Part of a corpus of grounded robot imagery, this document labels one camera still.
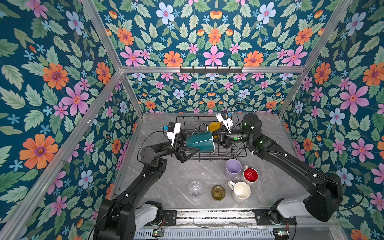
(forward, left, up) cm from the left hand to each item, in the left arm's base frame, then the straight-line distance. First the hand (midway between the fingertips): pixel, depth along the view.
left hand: (198, 144), depth 58 cm
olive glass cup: (-9, -9, -37) cm, 39 cm away
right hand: (+5, -4, -2) cm, 7 cm away
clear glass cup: (-6, +3, -37) cm, 37 cm away
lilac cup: (+3, -19, -32) cm, 38 cm away
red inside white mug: (-1, -29, -35) cm, 45 cm away
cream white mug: (-9, -22, -36) cm, 43 cm away
